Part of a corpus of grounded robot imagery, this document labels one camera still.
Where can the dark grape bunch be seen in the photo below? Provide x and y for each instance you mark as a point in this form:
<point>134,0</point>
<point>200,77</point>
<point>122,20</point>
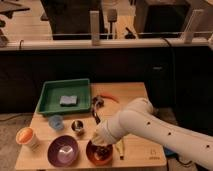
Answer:
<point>102,152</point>

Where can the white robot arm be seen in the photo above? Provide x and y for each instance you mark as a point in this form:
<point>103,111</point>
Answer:
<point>137,118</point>

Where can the orange and white cup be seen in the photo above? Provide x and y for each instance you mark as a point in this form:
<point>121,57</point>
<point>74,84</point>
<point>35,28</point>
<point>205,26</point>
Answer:
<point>27,137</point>

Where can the white guard rail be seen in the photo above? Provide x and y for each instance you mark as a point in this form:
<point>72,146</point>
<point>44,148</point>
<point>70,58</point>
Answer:
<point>83,44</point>

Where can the red bowl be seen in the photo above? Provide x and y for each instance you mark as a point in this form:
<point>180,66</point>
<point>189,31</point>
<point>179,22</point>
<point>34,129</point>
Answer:
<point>90,149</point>

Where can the black handled metal utensil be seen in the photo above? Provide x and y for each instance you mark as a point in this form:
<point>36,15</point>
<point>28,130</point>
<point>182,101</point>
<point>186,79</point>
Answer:
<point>97,103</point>

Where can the green plastic tray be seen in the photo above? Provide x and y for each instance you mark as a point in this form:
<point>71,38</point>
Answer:
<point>52,91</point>

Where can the grey sponge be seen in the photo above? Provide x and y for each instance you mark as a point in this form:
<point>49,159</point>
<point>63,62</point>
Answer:
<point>68,100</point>

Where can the small metal cup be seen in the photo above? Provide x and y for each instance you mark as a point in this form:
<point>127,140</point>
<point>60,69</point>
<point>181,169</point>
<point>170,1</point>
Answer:
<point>77,127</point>

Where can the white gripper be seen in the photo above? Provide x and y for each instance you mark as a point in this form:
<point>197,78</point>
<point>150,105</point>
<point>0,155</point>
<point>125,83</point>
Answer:
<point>101,136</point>

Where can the yellow banana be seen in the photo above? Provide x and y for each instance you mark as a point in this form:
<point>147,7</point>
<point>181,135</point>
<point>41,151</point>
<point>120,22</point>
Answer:
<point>120,148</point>

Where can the purple bowl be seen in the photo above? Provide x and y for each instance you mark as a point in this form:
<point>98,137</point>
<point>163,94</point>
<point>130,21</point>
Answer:
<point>63,151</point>

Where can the blue plastic cup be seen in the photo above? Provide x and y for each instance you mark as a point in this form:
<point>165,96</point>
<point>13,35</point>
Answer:
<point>56,122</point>

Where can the orange carrot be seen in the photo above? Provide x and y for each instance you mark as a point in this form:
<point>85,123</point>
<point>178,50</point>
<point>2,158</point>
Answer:
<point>110,97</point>

